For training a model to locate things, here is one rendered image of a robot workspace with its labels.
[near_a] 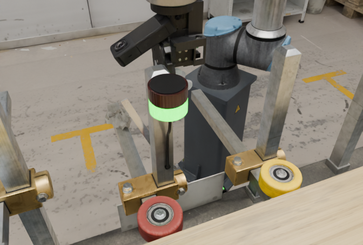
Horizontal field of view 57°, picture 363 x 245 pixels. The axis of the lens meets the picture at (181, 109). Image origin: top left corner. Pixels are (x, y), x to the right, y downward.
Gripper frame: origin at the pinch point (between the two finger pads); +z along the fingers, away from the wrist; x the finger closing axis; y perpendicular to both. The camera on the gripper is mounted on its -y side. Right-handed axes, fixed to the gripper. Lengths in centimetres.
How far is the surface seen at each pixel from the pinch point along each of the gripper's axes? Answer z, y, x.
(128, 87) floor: 101, 22, 157
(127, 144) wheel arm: 14.9, -7.4, 5.7
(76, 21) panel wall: 84, 1, 256
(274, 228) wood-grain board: 10.9, 10.0, -27.3
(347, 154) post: 24, 48, -10
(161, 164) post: 7.6, -4.1, -9.6
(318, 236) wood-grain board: 10.9, 15.9, -31.4
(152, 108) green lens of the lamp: -9.2, -6.1, -13.4
